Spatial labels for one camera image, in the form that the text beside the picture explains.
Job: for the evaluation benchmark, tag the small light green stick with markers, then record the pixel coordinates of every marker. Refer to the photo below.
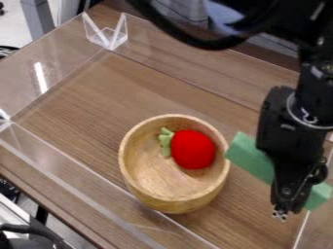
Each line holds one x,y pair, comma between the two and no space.
164,141

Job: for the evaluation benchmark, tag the grey table leg post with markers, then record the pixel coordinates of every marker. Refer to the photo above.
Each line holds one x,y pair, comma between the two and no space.
37,17

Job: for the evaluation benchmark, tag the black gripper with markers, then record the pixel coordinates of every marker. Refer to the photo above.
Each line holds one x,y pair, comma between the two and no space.
294,122

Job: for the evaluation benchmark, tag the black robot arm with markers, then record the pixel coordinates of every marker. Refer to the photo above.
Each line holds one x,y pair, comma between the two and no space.
221,24

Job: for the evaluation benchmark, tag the brown wooden bowl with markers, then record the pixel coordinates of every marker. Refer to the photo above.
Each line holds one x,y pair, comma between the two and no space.
158,182

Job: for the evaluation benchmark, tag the red plush ball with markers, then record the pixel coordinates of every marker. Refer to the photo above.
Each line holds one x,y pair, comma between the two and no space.
192,149

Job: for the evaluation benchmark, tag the green rectangular block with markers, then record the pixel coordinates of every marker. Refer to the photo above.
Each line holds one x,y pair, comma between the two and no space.
247,157

